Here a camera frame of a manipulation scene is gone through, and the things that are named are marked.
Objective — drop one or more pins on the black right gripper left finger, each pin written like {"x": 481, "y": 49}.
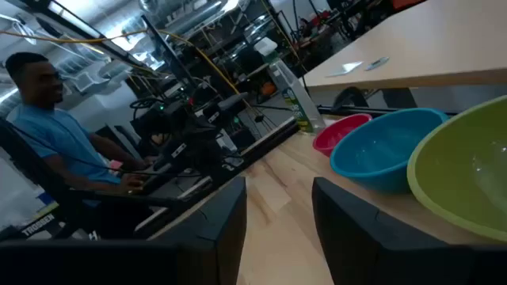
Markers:
{"x": 214, "y": 237}

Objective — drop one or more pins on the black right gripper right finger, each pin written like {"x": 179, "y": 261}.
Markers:
{"x": 356, "y": 245}

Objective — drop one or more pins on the red plastic bowl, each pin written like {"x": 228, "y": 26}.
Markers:
{"x": 336, "y": 132}

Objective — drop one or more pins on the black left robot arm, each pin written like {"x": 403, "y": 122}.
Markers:
{"x": 194, "y": 142}

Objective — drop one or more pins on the blue plastic bowl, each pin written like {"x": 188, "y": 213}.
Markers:
{"x": 376, "y": 158}

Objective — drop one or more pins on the green plastic bowl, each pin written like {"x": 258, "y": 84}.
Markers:
{"x": 455, "y": 178}

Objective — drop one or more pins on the black table leg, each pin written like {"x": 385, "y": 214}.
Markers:
{"x": 398, "y": 98}

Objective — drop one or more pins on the clear cleaner spray bottle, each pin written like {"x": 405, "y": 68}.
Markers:
{"x": 295, "y": 95}

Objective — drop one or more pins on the white paper sheet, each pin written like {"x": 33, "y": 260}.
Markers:
{"x": 348, "y": 67}

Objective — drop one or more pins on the grey pen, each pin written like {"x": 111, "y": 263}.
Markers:
{"x": 377, "y": 63}

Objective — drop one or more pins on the person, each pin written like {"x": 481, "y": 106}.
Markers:
{"x": 59, "y": 134}

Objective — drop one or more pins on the beige wooden side table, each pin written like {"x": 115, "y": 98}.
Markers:
{"x": 416, "y": 39}

